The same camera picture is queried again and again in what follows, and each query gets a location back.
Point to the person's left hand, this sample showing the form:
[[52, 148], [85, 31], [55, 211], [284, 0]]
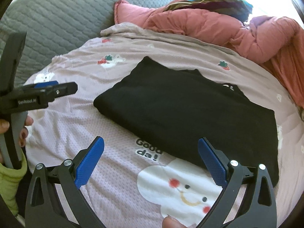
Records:
[[25, 123]]

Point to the pale printed bed sheet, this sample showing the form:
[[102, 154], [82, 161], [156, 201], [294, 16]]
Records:
[[71, 123]]

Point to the person's left forearm green sleeve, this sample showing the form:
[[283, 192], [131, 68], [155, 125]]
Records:
[[9, 185]]

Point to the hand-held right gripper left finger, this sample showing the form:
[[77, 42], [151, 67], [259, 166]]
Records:
[[91, 161]]

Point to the person's right hand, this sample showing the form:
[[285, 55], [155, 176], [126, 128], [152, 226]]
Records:
[[174, 222]]

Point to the multicoloured striped cloth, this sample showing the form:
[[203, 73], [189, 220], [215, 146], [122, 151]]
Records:
[[213, 4]]

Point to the pink duvet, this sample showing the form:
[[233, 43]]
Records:
[[190, 21]]

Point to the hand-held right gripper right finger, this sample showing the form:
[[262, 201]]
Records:
[[213, 163]]

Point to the grey quilted cover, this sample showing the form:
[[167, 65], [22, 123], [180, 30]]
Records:
[[71, 16]]

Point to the black t-shirt with orange collar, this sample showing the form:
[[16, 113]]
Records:
[[178, 111]]

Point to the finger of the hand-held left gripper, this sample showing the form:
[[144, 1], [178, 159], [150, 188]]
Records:
[[63, 89]]

